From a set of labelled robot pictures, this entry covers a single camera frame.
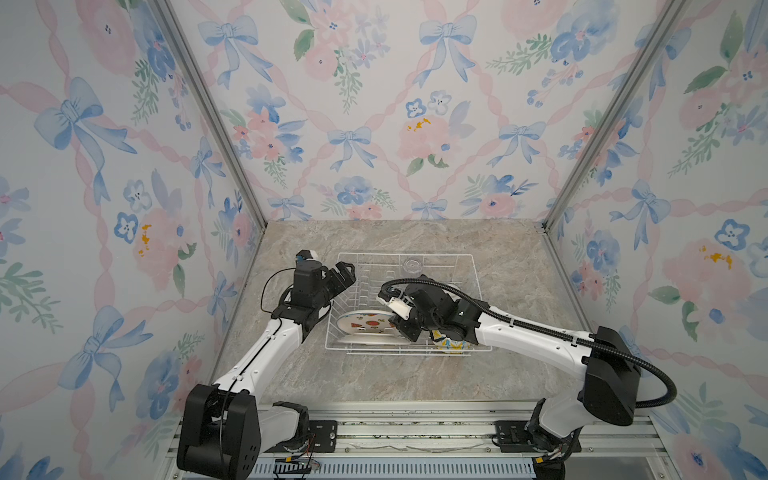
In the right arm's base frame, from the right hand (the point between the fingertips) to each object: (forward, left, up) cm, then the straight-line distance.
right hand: (391, 313), depth 80 cm
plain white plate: (-7, +4, 0) cm, 8 cm away
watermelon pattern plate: (0, +7, -5) cm, 8 cm away
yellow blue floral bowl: (-5, -16, -10) cm, 19 cm away
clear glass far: (+19, -6, -4) cm, 21 cm away
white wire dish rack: (+25, +7, -15) cm, 30 cm away
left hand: (+11, +13, +4) cm, 18 cm away
